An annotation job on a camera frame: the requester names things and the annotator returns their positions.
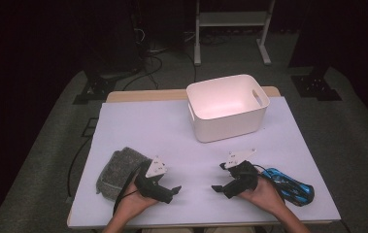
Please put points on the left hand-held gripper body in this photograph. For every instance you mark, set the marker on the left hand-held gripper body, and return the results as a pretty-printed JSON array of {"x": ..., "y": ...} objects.
[{"x": 152, "y": 187}]

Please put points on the blue toy car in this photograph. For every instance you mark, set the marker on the blue toy car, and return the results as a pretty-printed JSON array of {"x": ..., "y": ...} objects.
[{"x": 296, "y": 191}]

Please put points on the grey fuzzy cloth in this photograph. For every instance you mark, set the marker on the grey fuzzy cloth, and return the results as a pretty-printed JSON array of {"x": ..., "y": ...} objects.
[{"x": 118, "y": 171}]

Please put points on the white metal stand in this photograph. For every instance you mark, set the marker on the white metal stand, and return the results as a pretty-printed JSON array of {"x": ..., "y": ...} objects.
[{"x": 233, "y": 18}]

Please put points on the white plastic bin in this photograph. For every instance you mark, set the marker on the white plastic bin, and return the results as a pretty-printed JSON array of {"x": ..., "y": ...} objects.
[{"x": 227, "y": 97}]

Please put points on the wooden table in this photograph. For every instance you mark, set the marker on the wooden table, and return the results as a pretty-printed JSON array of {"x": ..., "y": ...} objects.
[{"x": 146, "y": 95}]

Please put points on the black stand base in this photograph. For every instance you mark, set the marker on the black stand base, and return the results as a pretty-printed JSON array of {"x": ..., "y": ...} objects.
[
  {"x": 97, "y": 87},
  {"x": 316, "y": 87}
]

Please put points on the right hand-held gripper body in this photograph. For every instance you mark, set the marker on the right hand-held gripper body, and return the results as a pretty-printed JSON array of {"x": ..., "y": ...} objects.
[{"x": 244, "y": 179}]

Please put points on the person's right hand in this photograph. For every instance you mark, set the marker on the person's right hand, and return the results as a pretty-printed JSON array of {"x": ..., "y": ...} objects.
[{"x": 265, "y": 195}]

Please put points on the person's left hand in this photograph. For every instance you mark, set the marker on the person's left hand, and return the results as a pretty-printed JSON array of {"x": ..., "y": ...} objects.
[{"x": 133, "y": 202}]

